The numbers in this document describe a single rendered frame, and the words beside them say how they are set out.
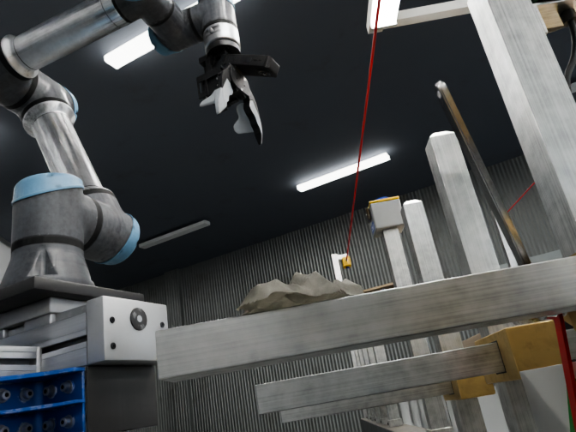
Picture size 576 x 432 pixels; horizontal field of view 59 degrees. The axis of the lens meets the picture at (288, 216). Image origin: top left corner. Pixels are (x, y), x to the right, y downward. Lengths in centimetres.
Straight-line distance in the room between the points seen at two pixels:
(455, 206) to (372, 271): 689
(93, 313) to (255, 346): 48
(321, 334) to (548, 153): 22
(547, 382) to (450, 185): 28
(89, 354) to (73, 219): 29
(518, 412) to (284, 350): 37
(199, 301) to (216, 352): 863
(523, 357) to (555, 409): 7
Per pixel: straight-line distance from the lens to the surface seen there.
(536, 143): 44
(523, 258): 42
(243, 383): 836
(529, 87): 45
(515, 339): 56
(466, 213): 66
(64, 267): 91
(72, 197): 98
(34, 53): 121
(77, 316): 79
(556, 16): 53
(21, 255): 93
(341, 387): 56
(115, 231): 105
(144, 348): 80
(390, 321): 32
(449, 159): 69
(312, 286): 32
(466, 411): 88
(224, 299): 865
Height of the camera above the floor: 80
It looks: 21 degrees up
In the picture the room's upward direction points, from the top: 10 degrees counter-clockwise
